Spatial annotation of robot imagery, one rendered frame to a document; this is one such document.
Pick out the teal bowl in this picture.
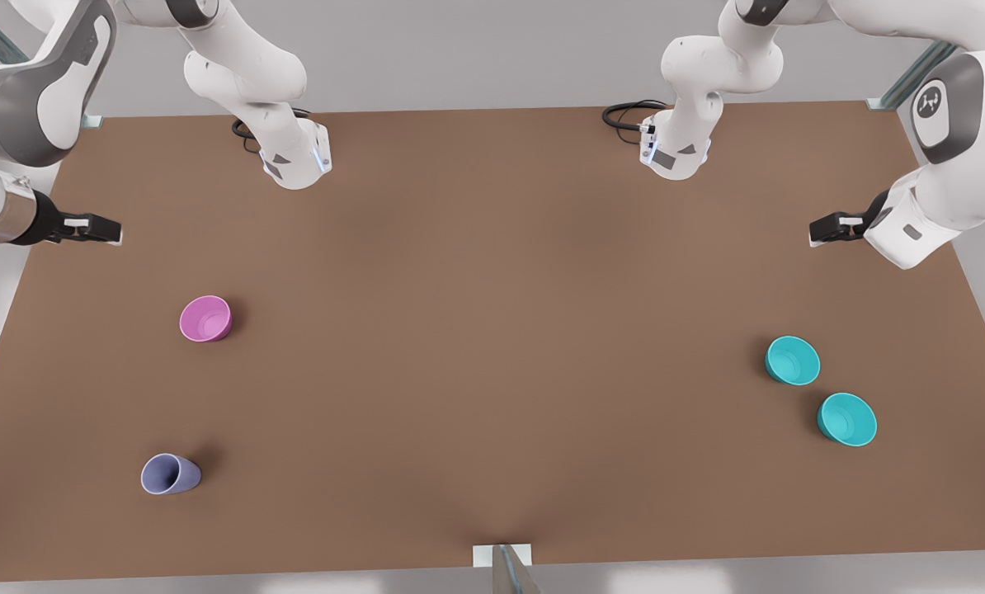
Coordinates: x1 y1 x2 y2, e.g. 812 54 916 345
816 392 879 448
764 335 822 387

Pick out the pink bowl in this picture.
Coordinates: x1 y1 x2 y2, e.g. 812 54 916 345
179 295 234 343

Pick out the lavender blue bowl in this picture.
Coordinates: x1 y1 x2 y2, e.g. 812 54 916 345
140 453 203 497

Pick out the black cable loop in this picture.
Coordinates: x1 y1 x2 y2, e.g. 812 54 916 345
231 107 313 155
601 100 669 147

